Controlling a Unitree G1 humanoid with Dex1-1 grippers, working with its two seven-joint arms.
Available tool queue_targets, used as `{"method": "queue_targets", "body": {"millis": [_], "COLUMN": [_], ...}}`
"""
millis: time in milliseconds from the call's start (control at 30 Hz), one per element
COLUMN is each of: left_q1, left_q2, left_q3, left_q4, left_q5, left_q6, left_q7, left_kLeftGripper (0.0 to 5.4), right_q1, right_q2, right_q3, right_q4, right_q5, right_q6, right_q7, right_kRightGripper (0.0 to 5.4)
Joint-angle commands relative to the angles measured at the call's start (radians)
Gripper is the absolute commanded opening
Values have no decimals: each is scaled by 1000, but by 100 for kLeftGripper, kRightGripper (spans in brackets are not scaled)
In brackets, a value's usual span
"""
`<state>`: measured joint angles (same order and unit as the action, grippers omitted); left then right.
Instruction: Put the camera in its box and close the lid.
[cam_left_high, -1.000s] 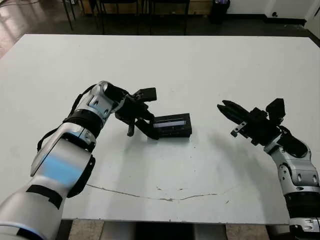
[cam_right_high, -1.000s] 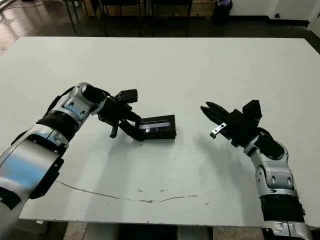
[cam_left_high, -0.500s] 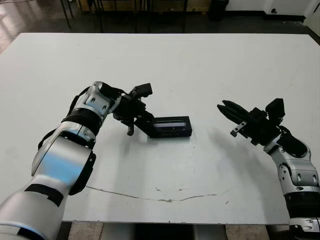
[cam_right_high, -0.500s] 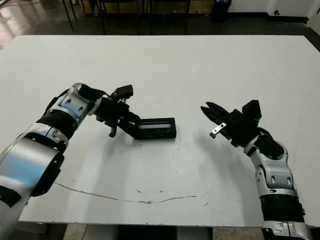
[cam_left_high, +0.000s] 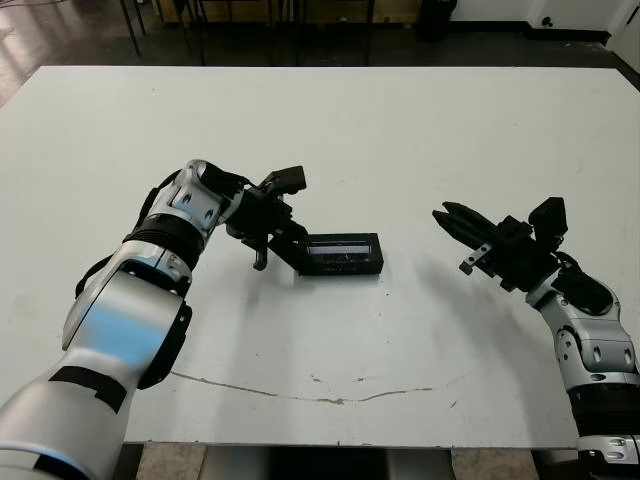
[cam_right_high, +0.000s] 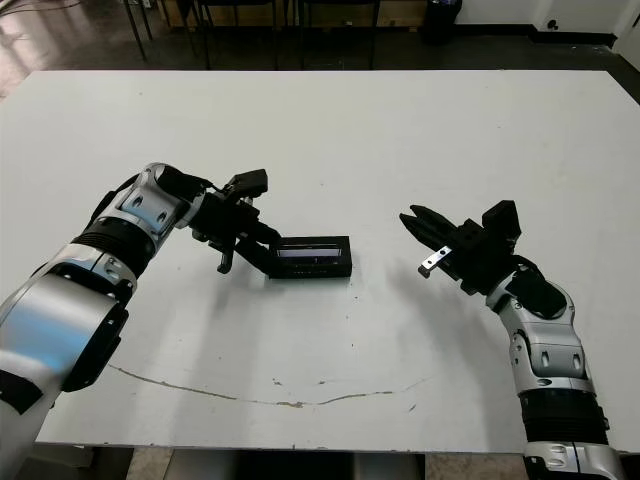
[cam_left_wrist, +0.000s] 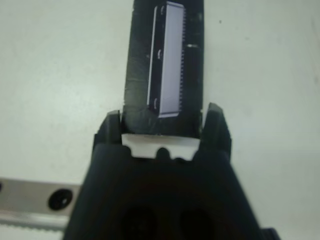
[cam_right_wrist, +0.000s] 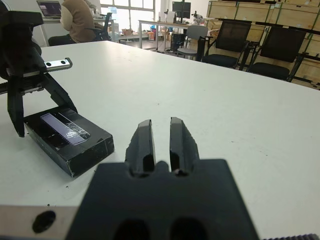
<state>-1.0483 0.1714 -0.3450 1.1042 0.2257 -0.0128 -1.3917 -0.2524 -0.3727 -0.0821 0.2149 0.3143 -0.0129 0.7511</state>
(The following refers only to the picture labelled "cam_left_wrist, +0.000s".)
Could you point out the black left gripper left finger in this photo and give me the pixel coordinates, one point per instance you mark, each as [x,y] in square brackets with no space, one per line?
[112,187]

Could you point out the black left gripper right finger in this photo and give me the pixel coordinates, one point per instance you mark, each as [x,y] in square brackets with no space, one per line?
[220,187]

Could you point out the black box lid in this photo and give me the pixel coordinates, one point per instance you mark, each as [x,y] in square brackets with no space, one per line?
[140,75]

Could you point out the black box with white insert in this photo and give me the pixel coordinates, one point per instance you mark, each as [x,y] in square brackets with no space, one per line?
[147,146]

